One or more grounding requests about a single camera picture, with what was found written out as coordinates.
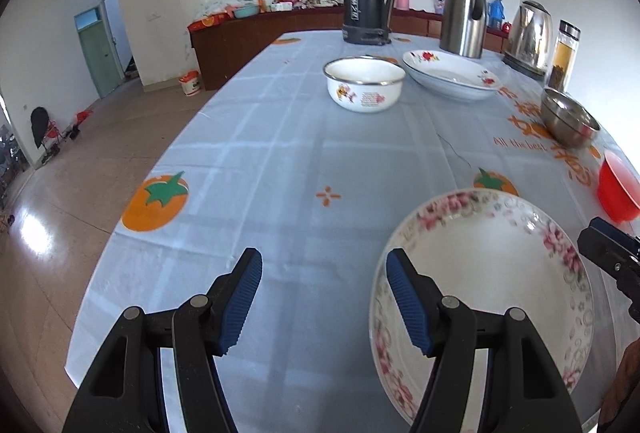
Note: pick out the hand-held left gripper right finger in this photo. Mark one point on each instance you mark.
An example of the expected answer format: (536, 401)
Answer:
(407, 308)

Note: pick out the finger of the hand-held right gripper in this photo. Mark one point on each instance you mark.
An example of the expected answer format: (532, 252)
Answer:
(602, 250)

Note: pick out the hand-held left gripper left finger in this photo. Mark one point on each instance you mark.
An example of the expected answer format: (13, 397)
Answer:
(242, 303)

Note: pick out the red plastic bowl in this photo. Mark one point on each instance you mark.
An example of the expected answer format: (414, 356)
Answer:
(617, 198)

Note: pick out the pink-flower white plate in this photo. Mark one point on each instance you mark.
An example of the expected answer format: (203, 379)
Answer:
(490, 273)

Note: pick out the steel bowl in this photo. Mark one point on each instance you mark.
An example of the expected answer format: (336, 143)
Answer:
(565, 133)

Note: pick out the white enamel bowl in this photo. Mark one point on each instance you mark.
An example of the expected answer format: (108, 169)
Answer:
(360, 98)

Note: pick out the red-flower white plate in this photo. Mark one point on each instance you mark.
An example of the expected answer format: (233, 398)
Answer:
(450, 78)

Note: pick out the person's right forearm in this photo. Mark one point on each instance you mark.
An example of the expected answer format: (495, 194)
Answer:
(622, 393)

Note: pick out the light blue printed tablecloth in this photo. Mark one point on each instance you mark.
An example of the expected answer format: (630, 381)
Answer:
(300, 138)

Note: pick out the glass tea bottle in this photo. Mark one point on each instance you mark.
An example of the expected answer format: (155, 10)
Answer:
(564, 58)

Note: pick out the white bucket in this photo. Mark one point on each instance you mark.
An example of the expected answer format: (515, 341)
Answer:
(191, 84)

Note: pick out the steel electric kettle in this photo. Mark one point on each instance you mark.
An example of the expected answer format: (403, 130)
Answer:
(530, 33)

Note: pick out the red plastic bag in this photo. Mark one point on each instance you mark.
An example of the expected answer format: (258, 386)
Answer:
(83, 116)

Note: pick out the brown wooden cabinet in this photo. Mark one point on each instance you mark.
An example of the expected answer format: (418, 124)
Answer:
(225, 53)

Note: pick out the blue thermos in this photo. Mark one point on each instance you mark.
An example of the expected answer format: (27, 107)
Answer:
(495, 15)

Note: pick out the black stroller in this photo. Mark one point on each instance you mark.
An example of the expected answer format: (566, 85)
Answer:
(42, 128)

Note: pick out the steel thermal carafe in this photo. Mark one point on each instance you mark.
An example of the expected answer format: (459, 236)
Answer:
(460, 23)

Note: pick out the green door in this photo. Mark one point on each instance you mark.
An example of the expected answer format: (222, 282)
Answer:
(100, 58)

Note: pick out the teal basin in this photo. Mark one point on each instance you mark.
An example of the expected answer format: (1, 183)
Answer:
(246, 11)

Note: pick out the pink cup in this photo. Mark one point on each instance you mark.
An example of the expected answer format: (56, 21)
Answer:
(439, 4)

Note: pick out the colourful cloth pile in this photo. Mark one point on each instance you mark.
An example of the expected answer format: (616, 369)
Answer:
(305, 0)

